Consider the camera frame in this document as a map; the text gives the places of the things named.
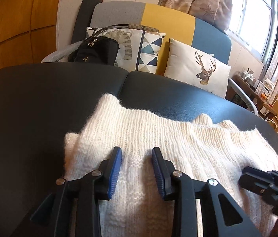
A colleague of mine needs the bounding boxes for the black rolled mat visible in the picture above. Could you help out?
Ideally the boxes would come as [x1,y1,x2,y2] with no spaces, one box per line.
[71,0,103,44]

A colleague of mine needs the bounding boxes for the grey yellow blue armchair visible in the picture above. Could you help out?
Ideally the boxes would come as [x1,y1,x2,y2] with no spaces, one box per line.
[44,1,257,113]

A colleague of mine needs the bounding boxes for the cream knitted sweater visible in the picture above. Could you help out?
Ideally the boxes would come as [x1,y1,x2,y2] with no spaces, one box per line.
[65,94,278,236]

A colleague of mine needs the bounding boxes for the geometric triangle print cushion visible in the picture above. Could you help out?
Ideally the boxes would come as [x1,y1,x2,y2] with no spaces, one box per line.
[86,27,166,74]

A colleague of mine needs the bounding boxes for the black handbag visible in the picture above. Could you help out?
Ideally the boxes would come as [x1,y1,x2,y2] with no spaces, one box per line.
[68,36,119,66]

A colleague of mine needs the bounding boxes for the wooden side table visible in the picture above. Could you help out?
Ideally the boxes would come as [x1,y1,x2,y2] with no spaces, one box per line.
[232,75,277,118]

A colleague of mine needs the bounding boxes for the deer print cushion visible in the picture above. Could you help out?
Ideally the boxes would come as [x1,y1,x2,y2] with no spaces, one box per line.
[164,39,231,99]

